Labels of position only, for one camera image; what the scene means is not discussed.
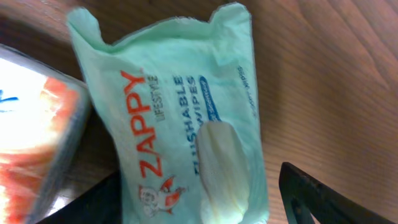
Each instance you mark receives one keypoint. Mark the mint green wipes packet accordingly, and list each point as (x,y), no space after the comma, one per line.
(180,101)

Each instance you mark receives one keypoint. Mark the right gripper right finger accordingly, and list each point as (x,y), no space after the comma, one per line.
(306,199)

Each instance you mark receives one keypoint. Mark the small orange tissue box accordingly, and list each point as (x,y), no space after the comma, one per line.
(43,116)

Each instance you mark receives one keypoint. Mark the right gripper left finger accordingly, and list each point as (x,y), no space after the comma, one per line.
(99,205)

